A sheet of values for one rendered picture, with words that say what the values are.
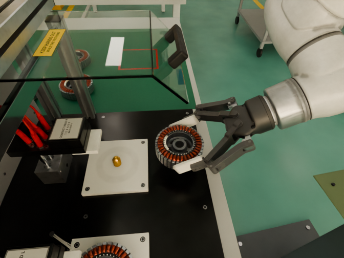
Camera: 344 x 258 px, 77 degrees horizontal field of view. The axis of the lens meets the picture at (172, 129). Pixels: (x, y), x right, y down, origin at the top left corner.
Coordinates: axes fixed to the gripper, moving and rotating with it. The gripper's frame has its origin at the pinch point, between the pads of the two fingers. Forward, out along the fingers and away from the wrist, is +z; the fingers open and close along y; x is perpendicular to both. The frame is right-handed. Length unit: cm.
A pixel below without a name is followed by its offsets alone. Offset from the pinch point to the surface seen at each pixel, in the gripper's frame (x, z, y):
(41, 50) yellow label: 30.7, 9.0, 3.6
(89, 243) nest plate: 4.2, 19.8, -17.9
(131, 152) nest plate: 0.8, 13.7, 3.0
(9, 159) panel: 16.9, 37.0, 1.2
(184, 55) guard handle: 18.5, -10.4, 2.7
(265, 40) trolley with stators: -113, -66, 182
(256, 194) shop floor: -100, -5, 23
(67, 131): 18.0, 15.9, -1.0
